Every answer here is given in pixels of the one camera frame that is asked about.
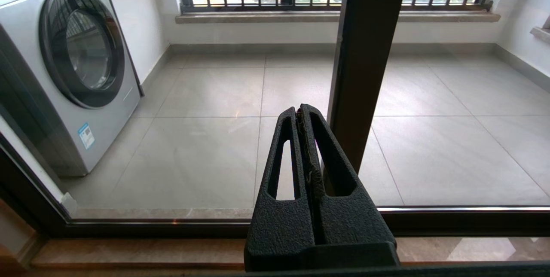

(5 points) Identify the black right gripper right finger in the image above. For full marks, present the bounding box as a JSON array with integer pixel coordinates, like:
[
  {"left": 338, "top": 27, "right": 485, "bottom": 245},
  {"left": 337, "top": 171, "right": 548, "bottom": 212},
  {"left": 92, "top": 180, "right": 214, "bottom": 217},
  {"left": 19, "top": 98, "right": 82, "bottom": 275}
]
[{"left": 299, "top": 104, "right": 396, "bottom": 247}]

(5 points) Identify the small stone window sill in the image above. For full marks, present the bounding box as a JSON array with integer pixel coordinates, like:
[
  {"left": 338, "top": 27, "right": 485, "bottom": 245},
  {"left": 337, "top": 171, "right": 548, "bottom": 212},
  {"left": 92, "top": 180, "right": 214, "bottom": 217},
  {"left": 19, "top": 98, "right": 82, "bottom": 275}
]
[{"left": 530, "top": 26, "right": 550, "bottom": 45}]

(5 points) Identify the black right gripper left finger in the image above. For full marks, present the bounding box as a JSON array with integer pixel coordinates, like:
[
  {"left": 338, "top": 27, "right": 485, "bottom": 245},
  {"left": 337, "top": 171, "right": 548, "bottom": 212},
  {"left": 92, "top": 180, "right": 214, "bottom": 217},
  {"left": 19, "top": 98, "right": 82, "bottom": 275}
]
[{"left": 244, "top": 107, "right": 316, "bottom": 270}]

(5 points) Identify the white jamb trim strip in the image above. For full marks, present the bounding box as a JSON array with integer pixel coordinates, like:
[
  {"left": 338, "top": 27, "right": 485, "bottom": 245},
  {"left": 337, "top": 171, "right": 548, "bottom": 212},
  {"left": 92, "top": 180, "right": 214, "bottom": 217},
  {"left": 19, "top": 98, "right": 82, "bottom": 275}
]
[{"left": 0, "top": 116, "right": 79, "bottom": 216}]

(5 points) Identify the long grey stone window sill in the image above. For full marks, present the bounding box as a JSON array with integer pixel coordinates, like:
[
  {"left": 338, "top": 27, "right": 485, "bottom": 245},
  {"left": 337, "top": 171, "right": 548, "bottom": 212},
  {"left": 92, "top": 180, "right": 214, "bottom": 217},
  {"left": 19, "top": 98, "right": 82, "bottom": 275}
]
[{"left": 175, "top": 10, "right": 501, "bottom": 24}]

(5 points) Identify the brown framed glass door panel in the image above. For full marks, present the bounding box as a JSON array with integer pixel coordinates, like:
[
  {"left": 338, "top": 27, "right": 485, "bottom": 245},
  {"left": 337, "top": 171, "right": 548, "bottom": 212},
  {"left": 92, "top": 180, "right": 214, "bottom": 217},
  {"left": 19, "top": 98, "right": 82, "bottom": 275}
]
[{"left": 323, "top": 0, "right": 550, "bottom": 224}]

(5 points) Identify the dark framed sliding glass door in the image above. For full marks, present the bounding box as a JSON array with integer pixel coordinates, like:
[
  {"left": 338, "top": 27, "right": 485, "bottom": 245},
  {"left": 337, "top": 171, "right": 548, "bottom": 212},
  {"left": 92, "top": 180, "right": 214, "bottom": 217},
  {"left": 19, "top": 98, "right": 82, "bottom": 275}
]
[{"left": 0, "top": 0, "right": 550, "bottom": 239}]

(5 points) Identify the silver front-load washing machine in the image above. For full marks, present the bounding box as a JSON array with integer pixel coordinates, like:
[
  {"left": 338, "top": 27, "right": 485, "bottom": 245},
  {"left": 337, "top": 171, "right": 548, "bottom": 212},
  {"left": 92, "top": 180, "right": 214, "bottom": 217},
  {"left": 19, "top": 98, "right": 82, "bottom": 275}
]
[{"left": 0, "top": 0, "right": 145, "bottom": 178}]

